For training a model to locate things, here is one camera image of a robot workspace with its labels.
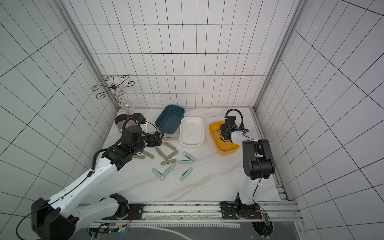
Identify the pink glass bowl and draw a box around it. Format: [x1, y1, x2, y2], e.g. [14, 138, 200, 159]
[117, 121, 125, 133]

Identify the pink folding knife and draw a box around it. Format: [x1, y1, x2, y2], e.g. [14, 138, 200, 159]
[163, 137, 178, 141]

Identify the yellow storage box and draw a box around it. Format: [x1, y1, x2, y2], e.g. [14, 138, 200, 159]
[209, 121, 240, 155]

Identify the olive green folding knife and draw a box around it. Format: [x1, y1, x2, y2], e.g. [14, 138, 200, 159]
[154, 147, 166, 158]
[164, 142, 177, 151]
[160, 159, 177, 166]
[142, 151, 155, 159]
[165, 150, 179, 161]

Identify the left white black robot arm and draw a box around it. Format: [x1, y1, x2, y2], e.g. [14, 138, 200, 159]
[29, 125, 164, 240]

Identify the dark teal storage box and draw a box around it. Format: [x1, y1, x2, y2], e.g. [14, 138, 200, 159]
[155, 105, 185, 134]

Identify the white storage box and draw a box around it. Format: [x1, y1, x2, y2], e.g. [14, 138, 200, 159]
[179, 116, 204, 147]

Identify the metal scroll cup rack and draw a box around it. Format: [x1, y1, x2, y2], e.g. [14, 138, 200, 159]
[92, 75, 146, 129]

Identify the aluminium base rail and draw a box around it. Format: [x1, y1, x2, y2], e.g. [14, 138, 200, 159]
[91, 200, 304, 228]

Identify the clear glass on rack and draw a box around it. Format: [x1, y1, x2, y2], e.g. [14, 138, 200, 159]
[122, 100, 135, 116]

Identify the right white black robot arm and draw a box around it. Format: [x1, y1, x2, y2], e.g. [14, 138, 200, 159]
[217, 109, 276, 207]

